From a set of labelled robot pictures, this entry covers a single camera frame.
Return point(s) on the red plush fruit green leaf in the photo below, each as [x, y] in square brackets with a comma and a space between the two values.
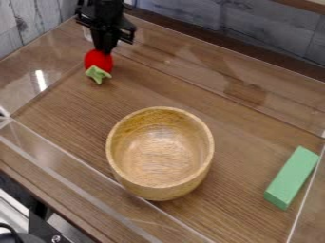
[97, 64]

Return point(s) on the wooden bowl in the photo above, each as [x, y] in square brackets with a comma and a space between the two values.
[159, 150]

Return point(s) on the clear acrylic corner bracket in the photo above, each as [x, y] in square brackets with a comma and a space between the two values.
[86, 33]

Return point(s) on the clear acrylic enclosure wall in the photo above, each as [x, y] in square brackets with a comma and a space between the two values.
[259, 99]

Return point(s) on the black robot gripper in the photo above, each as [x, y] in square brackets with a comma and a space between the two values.
[103, 17]

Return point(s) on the green foam block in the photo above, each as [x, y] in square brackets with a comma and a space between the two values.
[284, 186]

